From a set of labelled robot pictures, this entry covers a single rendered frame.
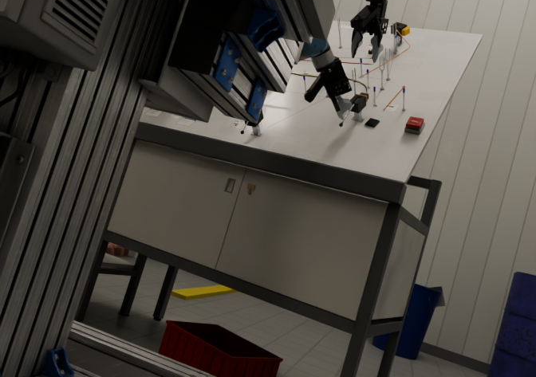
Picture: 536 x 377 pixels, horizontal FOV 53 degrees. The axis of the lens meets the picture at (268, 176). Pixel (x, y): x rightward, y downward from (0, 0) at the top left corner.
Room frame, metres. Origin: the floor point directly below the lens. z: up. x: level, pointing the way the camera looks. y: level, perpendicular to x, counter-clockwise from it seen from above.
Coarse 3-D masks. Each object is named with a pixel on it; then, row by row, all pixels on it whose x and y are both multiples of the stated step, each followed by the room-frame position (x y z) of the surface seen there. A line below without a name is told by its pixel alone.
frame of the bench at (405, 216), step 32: (128, 160) 2.26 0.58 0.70; (384, 224) 1.74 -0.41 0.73; (416, 224) 2.01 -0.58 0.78; (96, 256) 2.26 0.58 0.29; (160, 256) 2.11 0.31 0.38; (384, 256) 1.73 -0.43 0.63; (256, 288) 1.92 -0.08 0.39; (320, 320) 1.80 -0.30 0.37; (352, 320) 1.76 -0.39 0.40; (384, 320) 2.05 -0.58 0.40; (352, 352) 1.74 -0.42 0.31; (384, 352) 2.24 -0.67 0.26
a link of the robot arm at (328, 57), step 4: (328, 52) 1.72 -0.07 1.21; (332, 52) 1.74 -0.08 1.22; (320, 56) 1.72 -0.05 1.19; (324, 56) 1.72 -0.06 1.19; (328, 56) 1.73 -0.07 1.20; (332, 56) 1.74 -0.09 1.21; (312, 60) 1.75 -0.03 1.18; (316, 60) 1.73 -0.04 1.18; (320, 60) 1.73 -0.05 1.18; (324, 60) 1.73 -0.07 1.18; (328, 60) 1.73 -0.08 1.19; (332, 60) 1.74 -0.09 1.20; (316, 64) 1.75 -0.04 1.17; (320, 64) 1.74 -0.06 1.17; (324, 64) 1.73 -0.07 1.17; (328, 64) 1.74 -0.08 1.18; (320, 68) 1.75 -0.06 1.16
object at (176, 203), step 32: (160, 160) 2.18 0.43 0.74; (192, 160) 2.11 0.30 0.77; (128, 192) 2.23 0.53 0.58; (160, 192) 2.16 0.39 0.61; (192, 192) 2.09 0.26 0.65; (224, 192) 2.03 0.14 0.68; (128, 224) 2.21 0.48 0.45; (160, 224) 2.14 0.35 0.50; (192, 224) 2.07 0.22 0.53; (224, 224) 2.01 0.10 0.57; (192, 256) 2.05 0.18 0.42
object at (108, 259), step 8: (104, 256) 2.68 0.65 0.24; (112, 256) 2.76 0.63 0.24; (144, 256) 2.66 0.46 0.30; (104, 264) 2.49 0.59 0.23; (112, 264) 2.53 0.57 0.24; (120, 264) 2.58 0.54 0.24; (128, 264) 2.65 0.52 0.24; (136, 264) 2.66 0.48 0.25; (144, 264) 2.68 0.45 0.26; (104, 272) 2.46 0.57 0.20; (112, 272) 2.50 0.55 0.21; (120, 272) 2.55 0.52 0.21; (128, 272) 2.60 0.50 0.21; (136, 272) 2.65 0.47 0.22; (136, 280) 2.66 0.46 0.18; (128, 288) 2.66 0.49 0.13; (136, 288) 2.68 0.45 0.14; (128, 296) 2.66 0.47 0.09; (128, 304) 2.66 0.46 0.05; (120, 312) 2.66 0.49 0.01; (128, 312) 2.68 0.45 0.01
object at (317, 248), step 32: (256, 192) 1.97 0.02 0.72; (288, 192) 1.91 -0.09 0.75; (320, 192) 1.86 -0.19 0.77; (256, 224) 1.95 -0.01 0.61; (288, 224) 1.89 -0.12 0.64; (320, 224) 1.84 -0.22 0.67; (352, 224) 1.79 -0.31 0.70; (224, 256) 1.99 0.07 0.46; (256, 256) 1.93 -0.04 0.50; (288, 256) 1.88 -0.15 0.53; (320, 256) 1.83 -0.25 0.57; (352, 256) 1.78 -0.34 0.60; (288, 288) 1.86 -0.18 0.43; (320, 288) 1.81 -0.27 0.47; (352, 288) 1.76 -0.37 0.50
